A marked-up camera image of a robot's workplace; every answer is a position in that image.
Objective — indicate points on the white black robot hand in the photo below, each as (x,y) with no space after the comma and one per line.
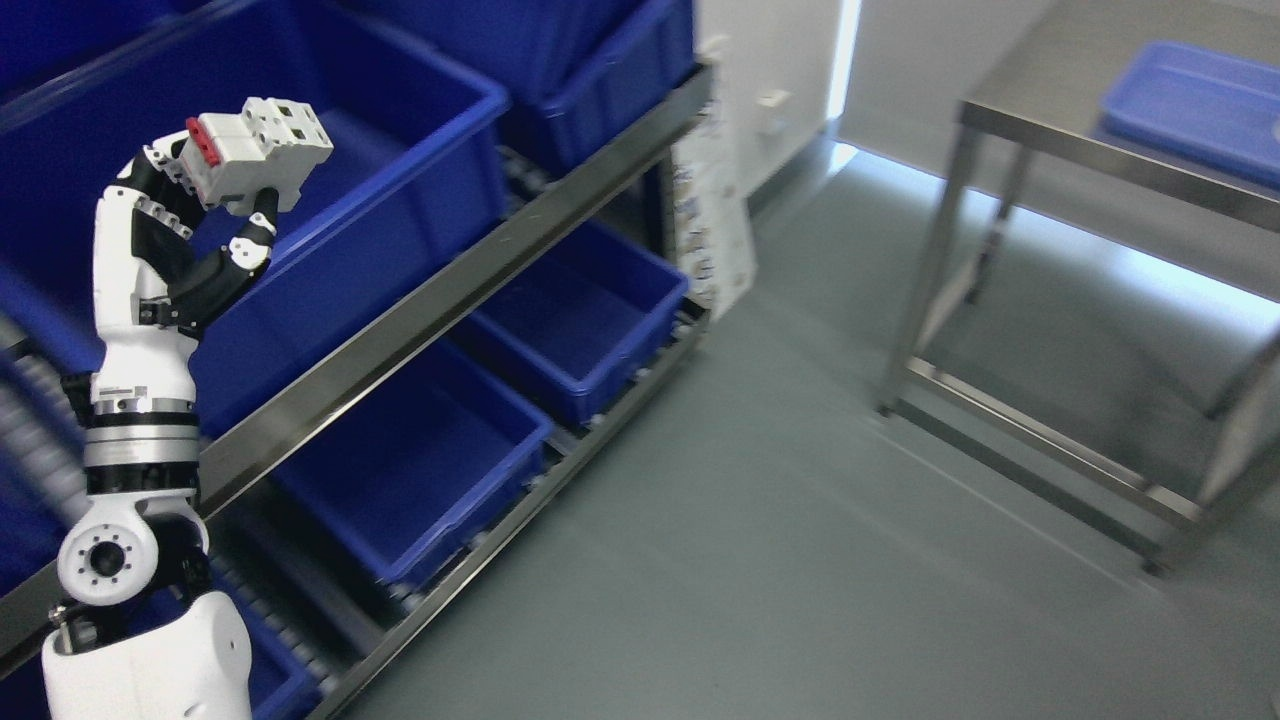
(153,299)

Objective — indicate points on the white red circuit breaker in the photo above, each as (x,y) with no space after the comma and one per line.
(270,144)

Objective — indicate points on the steel roller shelf rack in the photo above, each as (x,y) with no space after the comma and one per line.
(343,379)

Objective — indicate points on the large blue storage bin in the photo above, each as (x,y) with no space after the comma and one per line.
(412,182)

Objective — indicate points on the blue bin lower middle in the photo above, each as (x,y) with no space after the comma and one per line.
(411,473)

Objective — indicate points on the blue bin upper right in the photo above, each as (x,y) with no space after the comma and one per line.
(577,72)

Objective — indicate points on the blue bin lower right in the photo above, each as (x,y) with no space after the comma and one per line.
(571,329)

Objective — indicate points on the white printed sign board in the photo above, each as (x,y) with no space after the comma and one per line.
(714,239)

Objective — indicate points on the stainless steel table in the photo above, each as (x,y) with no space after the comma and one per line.
(1090,316)

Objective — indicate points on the blue plastic tray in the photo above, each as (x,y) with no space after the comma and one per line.
(1219,109)

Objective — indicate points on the white wall switch box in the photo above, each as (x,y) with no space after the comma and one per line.
(774,101)

